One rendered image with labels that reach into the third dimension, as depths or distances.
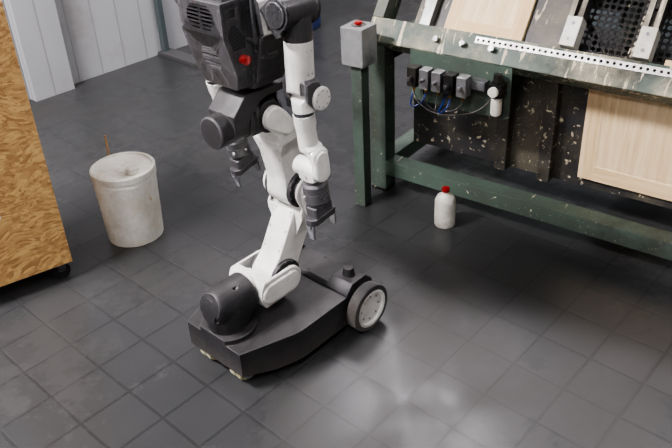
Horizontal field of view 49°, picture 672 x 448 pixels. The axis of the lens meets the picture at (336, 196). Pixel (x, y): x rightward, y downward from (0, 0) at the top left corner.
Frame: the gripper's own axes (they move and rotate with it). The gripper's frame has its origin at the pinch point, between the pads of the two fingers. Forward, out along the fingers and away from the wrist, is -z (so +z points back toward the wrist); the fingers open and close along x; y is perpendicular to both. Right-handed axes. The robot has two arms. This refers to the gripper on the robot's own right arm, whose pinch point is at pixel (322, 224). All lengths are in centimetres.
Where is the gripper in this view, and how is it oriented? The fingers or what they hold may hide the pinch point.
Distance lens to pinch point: 259.3
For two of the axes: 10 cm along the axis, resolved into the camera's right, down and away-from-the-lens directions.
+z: -1.3, -8.2, -5.6
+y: -7.5, -2.9, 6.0
